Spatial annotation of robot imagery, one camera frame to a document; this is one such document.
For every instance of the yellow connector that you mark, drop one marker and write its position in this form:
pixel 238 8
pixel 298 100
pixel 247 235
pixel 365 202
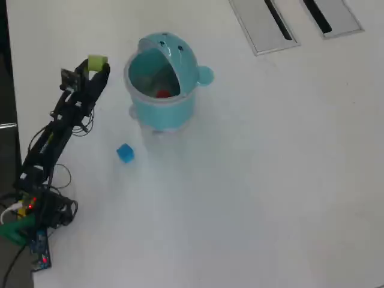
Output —
pixel 21 211

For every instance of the red cube block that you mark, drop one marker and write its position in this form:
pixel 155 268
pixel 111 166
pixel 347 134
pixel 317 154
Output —
pixel 163 94

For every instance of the blue circuit board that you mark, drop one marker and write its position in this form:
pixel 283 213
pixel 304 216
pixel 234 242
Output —
pixel 40 249

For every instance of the green table clamp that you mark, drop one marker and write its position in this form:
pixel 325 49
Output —
pixel 12 231

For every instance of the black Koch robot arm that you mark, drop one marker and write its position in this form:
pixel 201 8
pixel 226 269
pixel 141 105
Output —
pixel 51 141

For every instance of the green cube block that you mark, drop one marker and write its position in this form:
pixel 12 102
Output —
pixel 97 62

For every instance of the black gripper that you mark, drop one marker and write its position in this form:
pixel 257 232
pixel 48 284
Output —
pixel 79 102

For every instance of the blue cube block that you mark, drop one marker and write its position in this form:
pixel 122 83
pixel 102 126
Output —
pixel 125 153

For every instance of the teal whale-shaped bin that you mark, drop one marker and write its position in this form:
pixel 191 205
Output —
pixel 168 114

